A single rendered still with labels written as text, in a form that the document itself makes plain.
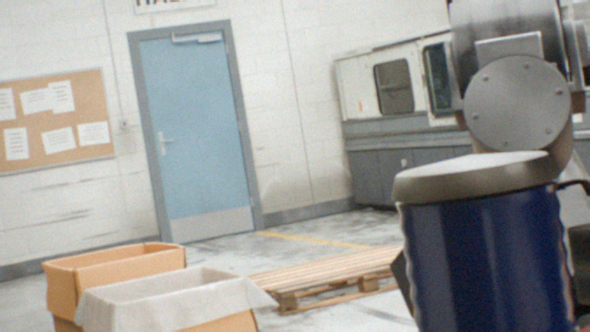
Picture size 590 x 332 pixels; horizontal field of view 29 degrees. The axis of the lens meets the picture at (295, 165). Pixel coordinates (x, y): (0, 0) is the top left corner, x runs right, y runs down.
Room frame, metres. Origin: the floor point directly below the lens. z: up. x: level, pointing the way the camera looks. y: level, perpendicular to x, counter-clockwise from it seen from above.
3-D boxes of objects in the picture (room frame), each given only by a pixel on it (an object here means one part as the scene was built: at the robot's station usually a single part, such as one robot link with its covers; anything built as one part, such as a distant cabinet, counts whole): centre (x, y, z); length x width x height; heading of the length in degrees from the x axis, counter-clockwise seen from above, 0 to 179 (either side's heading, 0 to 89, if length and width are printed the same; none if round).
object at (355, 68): (10.88, -1.52, 1.24); 2.95 x 0.98 x 0.90; 21
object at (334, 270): (7.35, -0.15, 0.07); 1.20 x 1.00 x 0.14; 113
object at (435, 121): (9.83, -1.37, 1.21); 0.86 x 0.10 x 0.79; 21
